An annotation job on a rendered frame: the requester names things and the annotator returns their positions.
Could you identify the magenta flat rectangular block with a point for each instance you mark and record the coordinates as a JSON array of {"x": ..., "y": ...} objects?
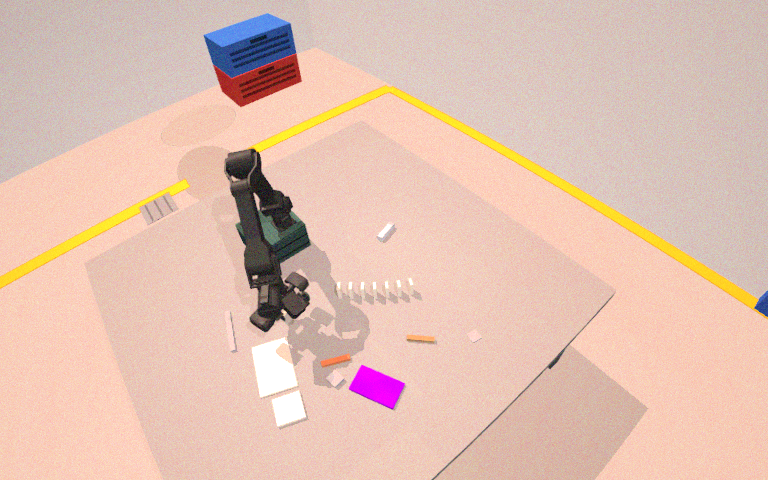
[{"x": 377, "y": 387}]

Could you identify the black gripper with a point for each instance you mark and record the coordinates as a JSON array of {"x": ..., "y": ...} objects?
[{"x": 294, "y": 280}]

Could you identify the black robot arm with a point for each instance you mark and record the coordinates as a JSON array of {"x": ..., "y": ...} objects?
[{"x": 259, "y": 258}]

